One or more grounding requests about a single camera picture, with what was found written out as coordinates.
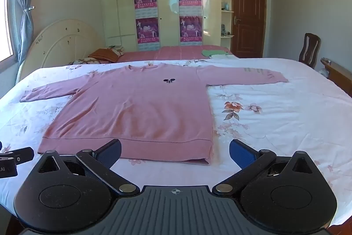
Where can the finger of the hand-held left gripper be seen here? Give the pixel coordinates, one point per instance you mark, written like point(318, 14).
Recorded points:
point(24, 155)

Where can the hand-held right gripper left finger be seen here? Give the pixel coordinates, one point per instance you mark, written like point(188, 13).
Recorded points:
point(110, 153)

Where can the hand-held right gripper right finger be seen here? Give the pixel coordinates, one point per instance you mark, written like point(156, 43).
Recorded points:
point(242, 153)

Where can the pink long-sleeved sweater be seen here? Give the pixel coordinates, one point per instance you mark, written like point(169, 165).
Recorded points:
point(132, 113)

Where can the white floral quilt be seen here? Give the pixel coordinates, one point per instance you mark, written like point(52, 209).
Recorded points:
point(275, 127)

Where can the floral pillow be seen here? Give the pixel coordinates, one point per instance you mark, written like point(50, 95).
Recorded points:
point(117, 50)
point(85, 61)

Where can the orange pillow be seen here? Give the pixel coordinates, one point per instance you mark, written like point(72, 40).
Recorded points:
point(106, 54)

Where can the green folded cloth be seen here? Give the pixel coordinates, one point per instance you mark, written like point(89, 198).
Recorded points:
point(214, 52)

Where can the cream round headboard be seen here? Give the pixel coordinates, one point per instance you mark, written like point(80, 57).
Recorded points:
point(60, 42)

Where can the pink bedspread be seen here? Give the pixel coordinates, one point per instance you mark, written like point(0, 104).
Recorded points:
point(178, 53)

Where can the dark wooden chair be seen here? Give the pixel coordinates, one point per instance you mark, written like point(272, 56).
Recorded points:
point(309, 49)

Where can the grey shelf ornament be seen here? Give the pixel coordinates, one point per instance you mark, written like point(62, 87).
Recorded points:
point(223, 30)

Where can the brown wooden furniture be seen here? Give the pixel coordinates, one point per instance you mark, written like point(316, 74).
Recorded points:
point(337, 68)

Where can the brown wooden door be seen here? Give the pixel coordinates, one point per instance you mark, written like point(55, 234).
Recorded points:
point(249, 14)

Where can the window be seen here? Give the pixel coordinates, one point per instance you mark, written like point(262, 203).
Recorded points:
point(5, 14)

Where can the cream corner shelf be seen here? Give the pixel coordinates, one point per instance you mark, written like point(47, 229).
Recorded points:
point(227, 11)

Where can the curtain tieback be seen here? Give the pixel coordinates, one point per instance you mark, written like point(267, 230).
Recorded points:
point(29, 8)

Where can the cream wardrobe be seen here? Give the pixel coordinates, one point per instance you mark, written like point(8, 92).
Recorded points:
point(167, 3)

